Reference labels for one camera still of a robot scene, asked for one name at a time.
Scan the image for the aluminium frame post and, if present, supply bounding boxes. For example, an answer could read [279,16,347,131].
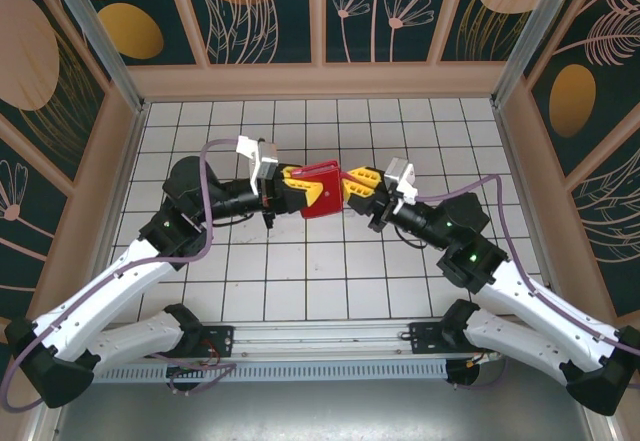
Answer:
[491,0,586,108]
[42,0,147,115]

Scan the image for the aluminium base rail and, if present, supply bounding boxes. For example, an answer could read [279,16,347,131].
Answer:
[197,321,451,361]

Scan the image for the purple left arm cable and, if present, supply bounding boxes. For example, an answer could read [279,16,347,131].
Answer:
[0,138,242,412]

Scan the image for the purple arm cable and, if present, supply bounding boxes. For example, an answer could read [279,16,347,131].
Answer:
[0,138,242,412]
[413,174,632,392]

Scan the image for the slotted grey cable duct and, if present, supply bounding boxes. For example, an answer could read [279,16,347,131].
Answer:
[92,359,449,385]

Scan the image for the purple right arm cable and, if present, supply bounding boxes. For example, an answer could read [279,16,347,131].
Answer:
[413,174,632,392]

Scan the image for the grey metal front panel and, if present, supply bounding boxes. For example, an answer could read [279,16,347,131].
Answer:
[49,380,619,441]

